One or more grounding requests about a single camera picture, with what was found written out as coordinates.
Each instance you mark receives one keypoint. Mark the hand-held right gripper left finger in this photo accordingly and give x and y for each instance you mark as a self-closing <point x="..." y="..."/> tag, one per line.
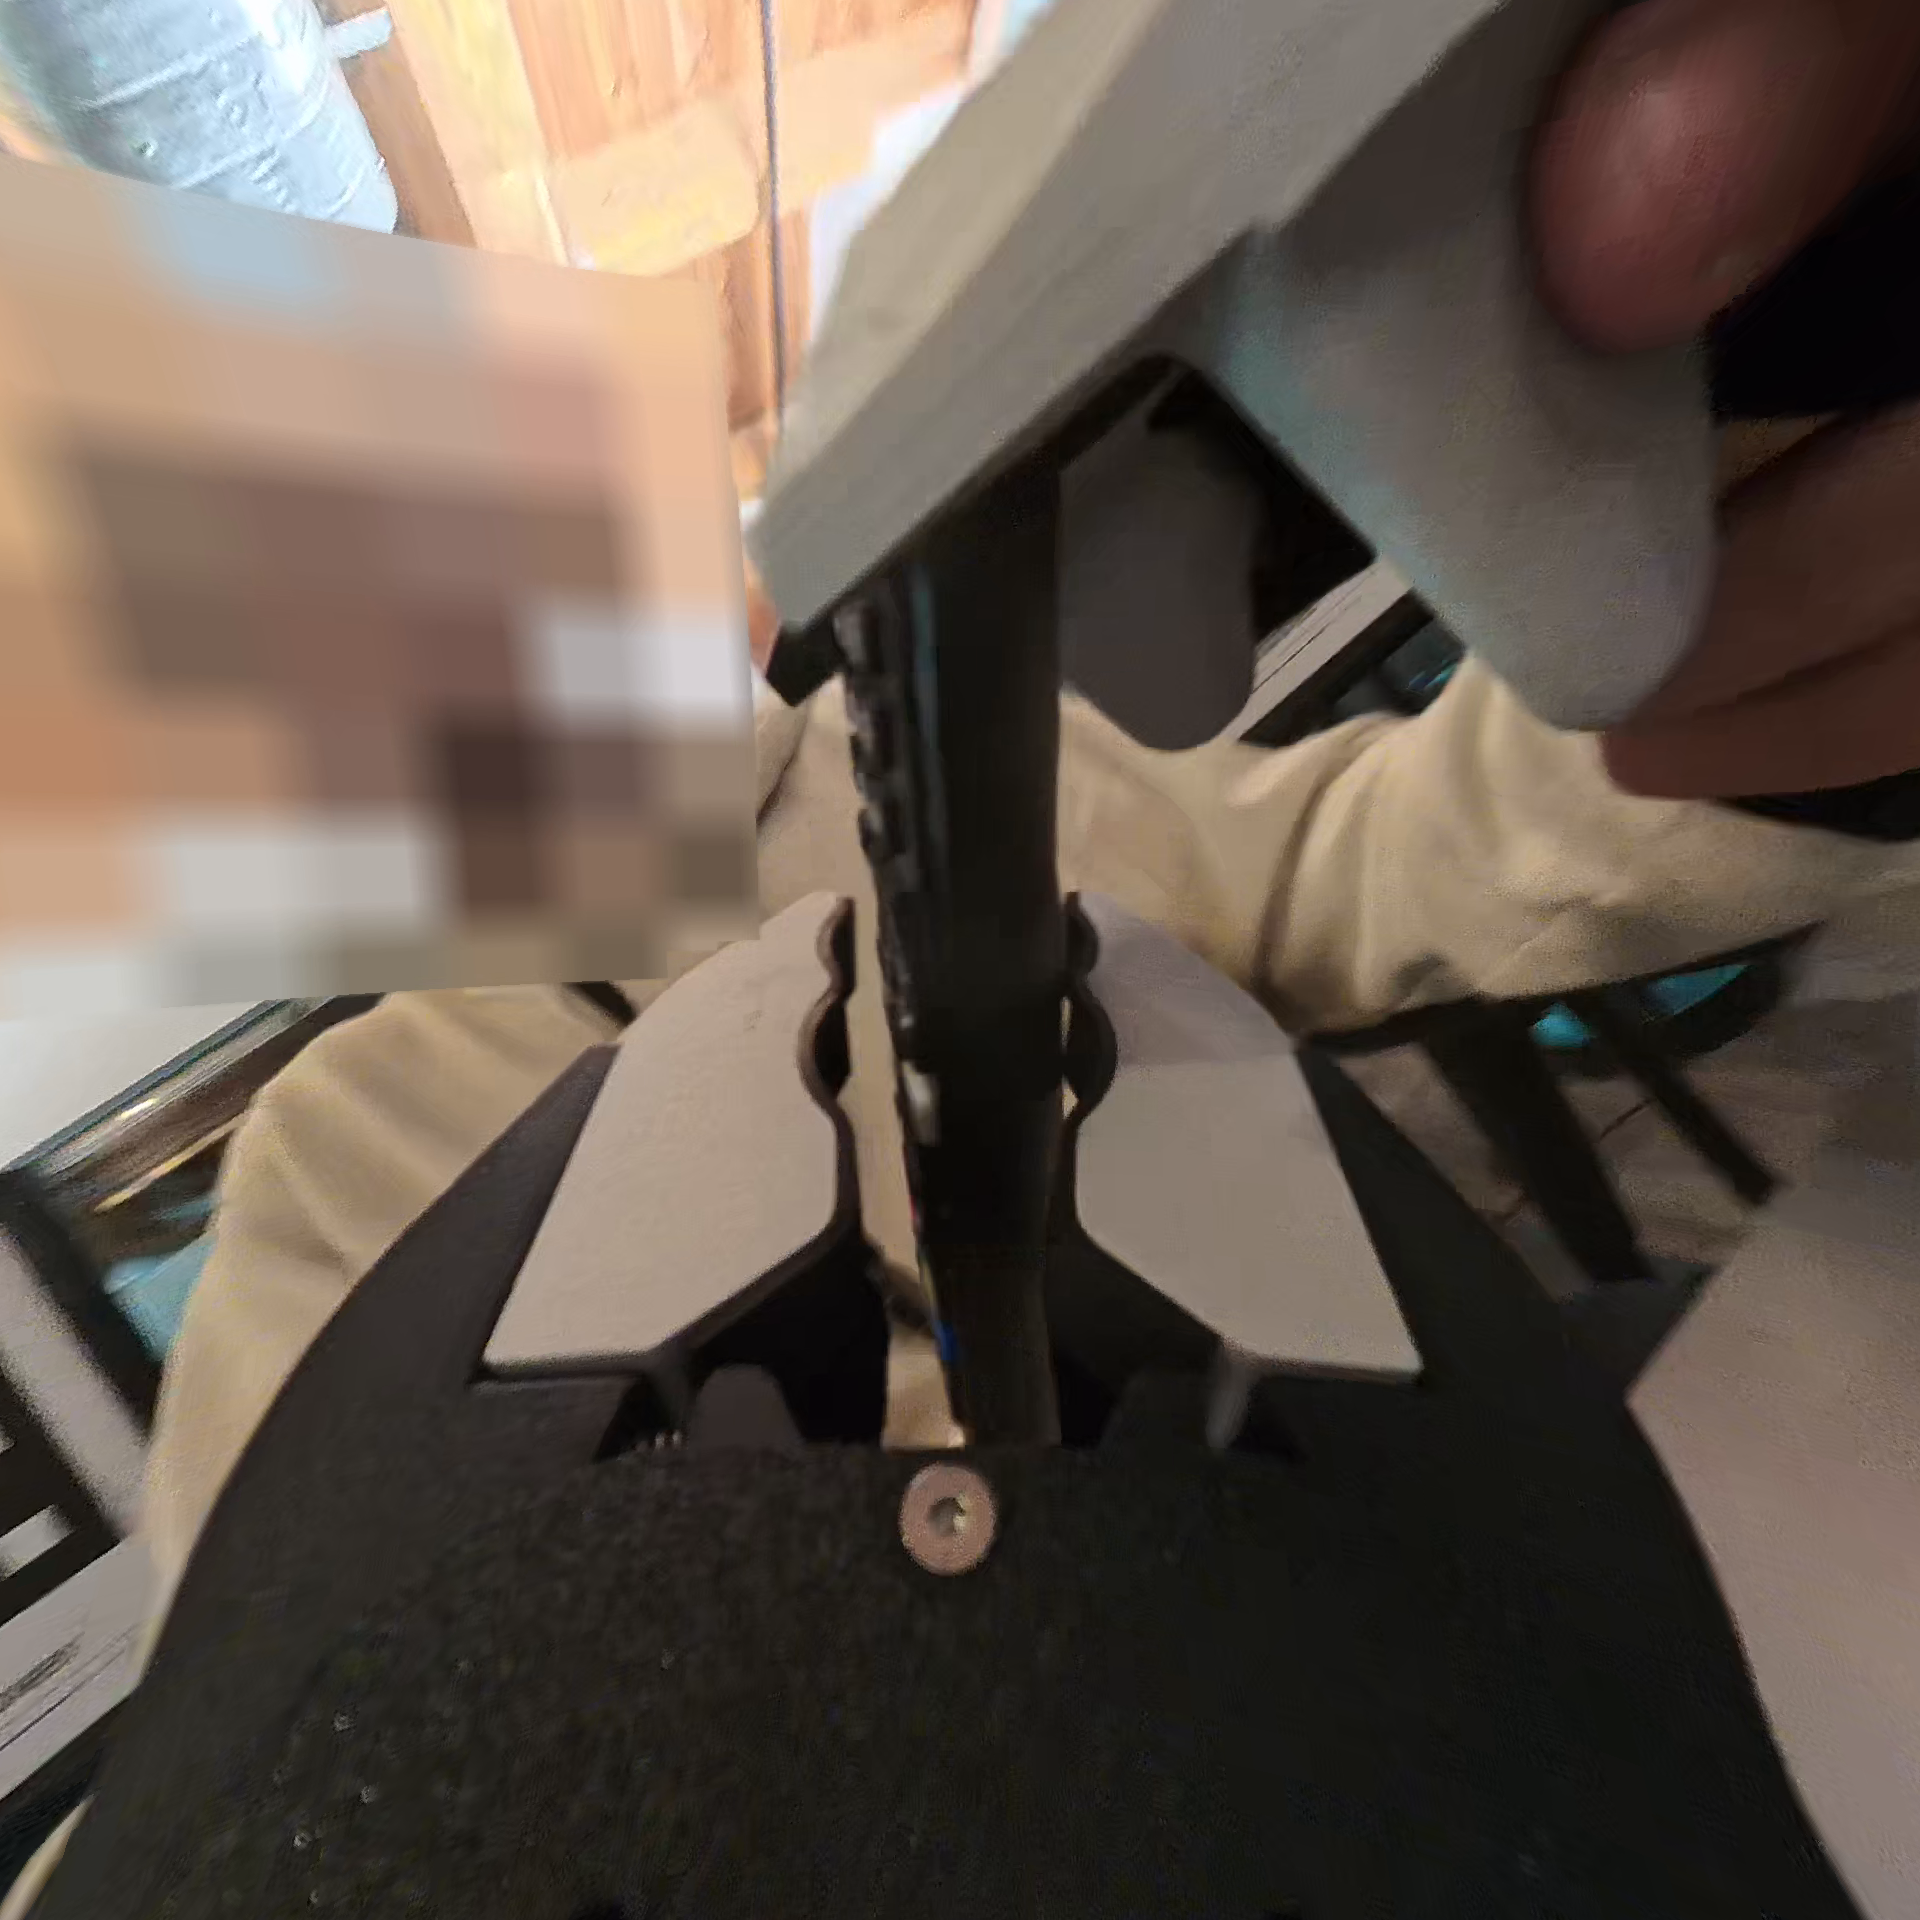
<point x="690" y="1186"/>

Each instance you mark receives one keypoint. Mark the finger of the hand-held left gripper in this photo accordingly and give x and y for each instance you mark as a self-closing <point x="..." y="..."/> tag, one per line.
<point x="1155" y="599"/>
<point x="1049" y="270"/>

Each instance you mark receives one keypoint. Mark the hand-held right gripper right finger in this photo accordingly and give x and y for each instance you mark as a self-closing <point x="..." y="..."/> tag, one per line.
<point x="1243" y="1201"/>

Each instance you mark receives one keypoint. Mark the person's left hand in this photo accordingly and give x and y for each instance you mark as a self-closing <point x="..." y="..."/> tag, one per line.
<point x="1681" y="166"/>

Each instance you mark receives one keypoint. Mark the person's black chair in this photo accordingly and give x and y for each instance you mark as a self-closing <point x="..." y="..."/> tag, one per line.
<point x="1530" y="1125"/>

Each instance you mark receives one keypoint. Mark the large silver duct with box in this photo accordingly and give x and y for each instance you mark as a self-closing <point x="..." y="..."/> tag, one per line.
<point x="180" y="90"/>

